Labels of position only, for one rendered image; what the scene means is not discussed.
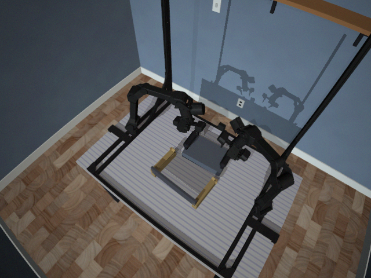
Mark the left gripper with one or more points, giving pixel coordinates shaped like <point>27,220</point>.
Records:
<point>223,138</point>

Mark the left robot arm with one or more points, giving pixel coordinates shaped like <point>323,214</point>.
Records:
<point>251,135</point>

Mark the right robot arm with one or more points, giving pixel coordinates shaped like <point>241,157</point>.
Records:
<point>176,98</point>

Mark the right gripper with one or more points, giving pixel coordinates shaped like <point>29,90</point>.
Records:
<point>199,126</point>

